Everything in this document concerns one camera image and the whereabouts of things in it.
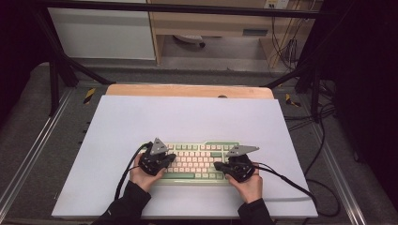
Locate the wooden table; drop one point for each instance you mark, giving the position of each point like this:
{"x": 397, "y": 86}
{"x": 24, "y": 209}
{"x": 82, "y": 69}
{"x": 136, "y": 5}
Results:
{"x": 175, "y": 91}

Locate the person's right hand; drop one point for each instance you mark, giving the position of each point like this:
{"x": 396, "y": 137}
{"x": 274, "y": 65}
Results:
{"x": 248, "y": 187}

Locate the white cabinet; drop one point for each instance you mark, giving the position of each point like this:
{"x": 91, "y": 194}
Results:
{"x": 103, "y": 34}

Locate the white wall socket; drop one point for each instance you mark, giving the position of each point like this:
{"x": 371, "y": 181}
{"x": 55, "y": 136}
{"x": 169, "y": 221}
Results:
{"x": 277, "y": 3}

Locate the pink and green keyboard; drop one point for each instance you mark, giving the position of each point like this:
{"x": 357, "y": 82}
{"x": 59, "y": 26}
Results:
{"x": 197, "y": 162}

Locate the light wooden desk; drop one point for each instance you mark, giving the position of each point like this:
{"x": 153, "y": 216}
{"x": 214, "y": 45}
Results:
{"x": 219, "y": 26}

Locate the white board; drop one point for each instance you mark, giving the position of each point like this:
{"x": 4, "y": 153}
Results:
{"x": 187, "y": 120}

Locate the black metal frame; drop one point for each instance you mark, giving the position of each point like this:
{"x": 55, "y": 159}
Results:
{"x": 56, "y": 62}

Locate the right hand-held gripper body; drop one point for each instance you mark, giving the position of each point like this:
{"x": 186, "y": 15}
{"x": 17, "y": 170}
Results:
{"x": 239, "y": 164}

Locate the office chair base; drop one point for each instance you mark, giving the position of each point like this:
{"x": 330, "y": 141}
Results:
{"x": 191, "y": 39}

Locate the aluminium rail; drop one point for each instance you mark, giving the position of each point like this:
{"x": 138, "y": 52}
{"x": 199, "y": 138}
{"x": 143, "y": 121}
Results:
{"x": 339, "y": 175}
{"x": 34, "y": 150}

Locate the yellow and black tape strip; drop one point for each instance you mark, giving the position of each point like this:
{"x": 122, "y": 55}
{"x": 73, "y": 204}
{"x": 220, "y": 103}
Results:
{"x": 291, "y": 100}
{"x": 89, "y": 95}

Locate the person's left hand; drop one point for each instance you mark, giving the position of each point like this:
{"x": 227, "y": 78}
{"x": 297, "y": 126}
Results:
{"x": 142, "y": 179}

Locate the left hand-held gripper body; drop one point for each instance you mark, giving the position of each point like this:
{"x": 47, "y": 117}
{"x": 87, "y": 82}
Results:
{"x": 155, "y": 159}

